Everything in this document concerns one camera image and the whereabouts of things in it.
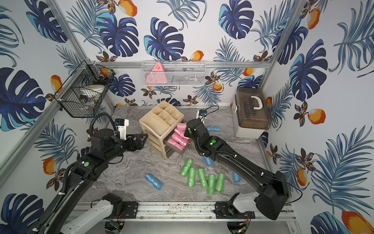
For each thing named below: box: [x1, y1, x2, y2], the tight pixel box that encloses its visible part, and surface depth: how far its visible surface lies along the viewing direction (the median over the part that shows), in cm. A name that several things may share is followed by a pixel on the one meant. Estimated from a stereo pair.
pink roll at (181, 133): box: [173, 128, 190, 140], surface depth 84 cm
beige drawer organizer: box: [138, 100, 185, 160], surface depth 83 cm
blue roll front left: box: [145, 173, 164, 191], surface depth 83 cm
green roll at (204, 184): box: [197, 168, 208, 189], surface depth 85 cm
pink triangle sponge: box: [146, 61, 168, 84], surface depth 92 cm
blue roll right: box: [231, 170, 243, 184], surface depth 85 cm
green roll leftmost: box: [180, 158, 193, 177], surface depth 89 cm
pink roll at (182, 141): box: [171, 133, 189, 148], surface depth 82 cm
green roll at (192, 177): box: [188, 167, 196, 188], surface depth 86 cm
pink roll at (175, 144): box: [167, 138, 185, 151], surface depth 80 cm
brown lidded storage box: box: [232, 87, 271, 139], surface depth 98 cm
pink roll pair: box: [176, 122, 187, 131], surface depth 81 cm
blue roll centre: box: [203, 156, 214, 168], surface depth 92 cm
